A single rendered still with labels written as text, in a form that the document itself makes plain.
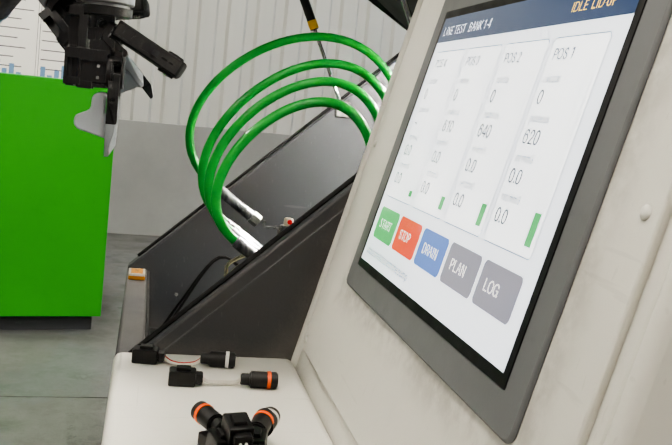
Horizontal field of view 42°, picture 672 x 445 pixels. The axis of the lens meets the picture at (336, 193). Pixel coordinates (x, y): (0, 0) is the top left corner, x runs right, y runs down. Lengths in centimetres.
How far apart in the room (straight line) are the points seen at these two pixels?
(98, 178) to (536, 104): 410
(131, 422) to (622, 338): 54
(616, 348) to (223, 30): 753
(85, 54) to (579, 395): 93
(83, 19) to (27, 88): 332
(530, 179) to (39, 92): 409
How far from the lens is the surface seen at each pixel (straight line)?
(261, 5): 798
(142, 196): 789
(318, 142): 178
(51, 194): 466
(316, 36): 145
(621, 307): 50
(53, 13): 152
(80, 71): 128
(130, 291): 157
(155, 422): 91
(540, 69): 69
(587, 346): 52
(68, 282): 475
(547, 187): 61
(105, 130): 129
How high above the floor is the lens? 131
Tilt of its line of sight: 6 degrees down
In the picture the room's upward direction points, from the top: 6 degrees clockwise
